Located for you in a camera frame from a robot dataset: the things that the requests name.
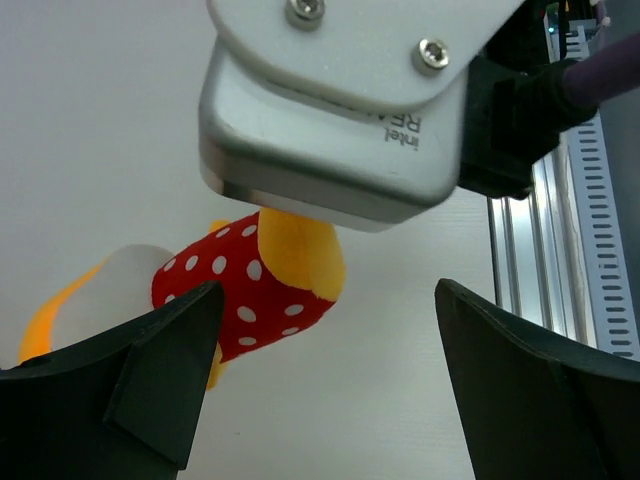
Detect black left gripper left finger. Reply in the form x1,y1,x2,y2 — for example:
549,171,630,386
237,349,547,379
1,282,224,479

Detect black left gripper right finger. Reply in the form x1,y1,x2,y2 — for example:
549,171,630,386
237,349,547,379
435,279,639,479

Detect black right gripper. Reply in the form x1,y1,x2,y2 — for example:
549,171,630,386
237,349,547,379
458,1,600,200

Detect yellow bear polka dot dress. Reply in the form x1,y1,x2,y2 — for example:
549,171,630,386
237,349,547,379
17,207,347,391

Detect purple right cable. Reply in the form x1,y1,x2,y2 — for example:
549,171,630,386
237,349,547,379
562,32,640,109

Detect white slotted cable duct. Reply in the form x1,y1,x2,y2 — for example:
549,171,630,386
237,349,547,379
547,24,640,361

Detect aluminium rail frame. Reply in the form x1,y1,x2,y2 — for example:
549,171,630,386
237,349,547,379
488,135,597,347

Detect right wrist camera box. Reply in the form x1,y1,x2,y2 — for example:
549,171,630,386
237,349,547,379
198,1,518,232

